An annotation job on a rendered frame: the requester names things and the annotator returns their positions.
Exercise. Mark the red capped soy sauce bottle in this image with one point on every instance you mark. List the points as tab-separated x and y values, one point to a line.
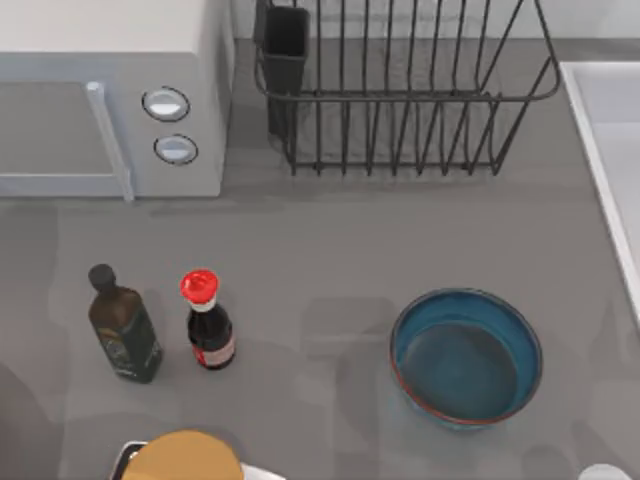
210	330

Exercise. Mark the small microwave knob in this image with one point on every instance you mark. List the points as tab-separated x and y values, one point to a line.
175	149

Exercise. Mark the blue bowl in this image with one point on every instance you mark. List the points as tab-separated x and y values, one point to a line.
465	360

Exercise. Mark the black cutlery holder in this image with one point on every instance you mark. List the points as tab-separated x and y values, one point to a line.
284	50

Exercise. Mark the large microwave knob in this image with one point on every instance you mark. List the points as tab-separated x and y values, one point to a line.
165	104

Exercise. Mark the dark green oil bottle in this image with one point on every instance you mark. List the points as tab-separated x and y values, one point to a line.
125	330

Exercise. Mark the pale microwave oven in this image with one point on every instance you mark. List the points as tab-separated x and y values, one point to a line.
60	125

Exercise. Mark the white rounded object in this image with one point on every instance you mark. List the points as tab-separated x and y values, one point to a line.
606	472

